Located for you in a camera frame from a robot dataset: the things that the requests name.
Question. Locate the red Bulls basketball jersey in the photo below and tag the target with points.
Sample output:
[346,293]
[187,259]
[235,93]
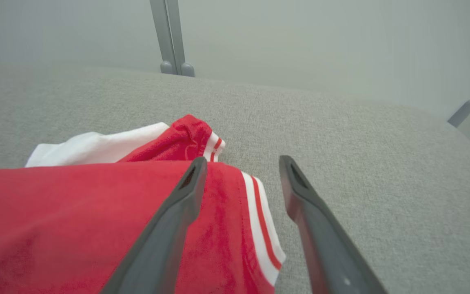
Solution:
[76,224]

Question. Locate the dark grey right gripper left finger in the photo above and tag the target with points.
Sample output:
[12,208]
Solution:
[157,245]

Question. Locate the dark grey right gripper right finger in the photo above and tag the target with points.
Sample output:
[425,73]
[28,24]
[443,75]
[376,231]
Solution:
[329,253]

